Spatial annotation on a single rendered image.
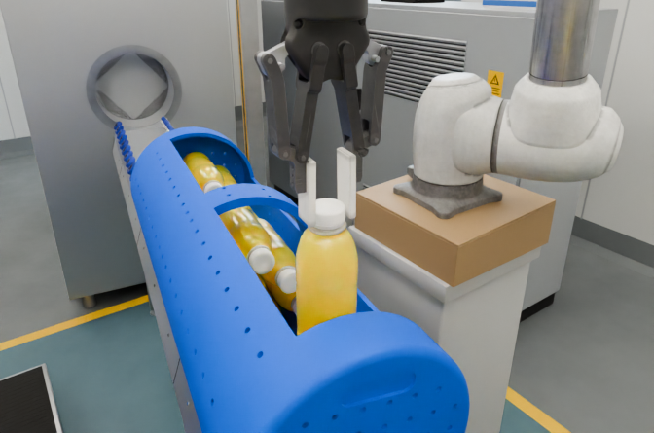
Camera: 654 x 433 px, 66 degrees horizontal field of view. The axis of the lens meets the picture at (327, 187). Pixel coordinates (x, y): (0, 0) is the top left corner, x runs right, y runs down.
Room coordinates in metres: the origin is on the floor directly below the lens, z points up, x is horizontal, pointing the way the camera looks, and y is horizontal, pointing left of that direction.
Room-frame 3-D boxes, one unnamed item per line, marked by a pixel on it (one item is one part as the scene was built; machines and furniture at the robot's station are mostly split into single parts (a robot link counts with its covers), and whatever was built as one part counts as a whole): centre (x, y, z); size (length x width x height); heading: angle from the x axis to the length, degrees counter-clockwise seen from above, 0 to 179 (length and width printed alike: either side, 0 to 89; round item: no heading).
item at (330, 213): (0.48, 0.00, 1.33); 0.04 x 0.04 x 0.02
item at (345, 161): (0.48, -0.02, 1.36); 0.03 x 0.01 x 0.07; 26
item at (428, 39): (2.91, -0.36, 0.72); 2.15 x 0.54 x 1.45; 35
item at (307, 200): (0.47, 0.02, 1.36); 0.03 x 0.01 x 0.07; 26
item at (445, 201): (1.07, -0.26, 1.13); 0.22 x 0.18 x 0.06; 30
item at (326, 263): (0.48, 0.00, 1.23); 0.07 x 0.07 x 0.19
